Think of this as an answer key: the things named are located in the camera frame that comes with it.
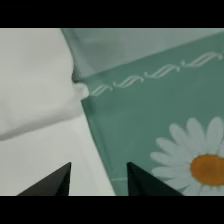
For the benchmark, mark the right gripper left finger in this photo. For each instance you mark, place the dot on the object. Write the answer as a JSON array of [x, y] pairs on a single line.
[[55, 183]]

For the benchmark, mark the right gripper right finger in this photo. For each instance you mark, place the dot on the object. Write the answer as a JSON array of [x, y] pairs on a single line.
[[143, 183]]

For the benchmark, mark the white shirt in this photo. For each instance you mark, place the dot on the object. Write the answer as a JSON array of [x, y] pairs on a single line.
[[33, 100]]

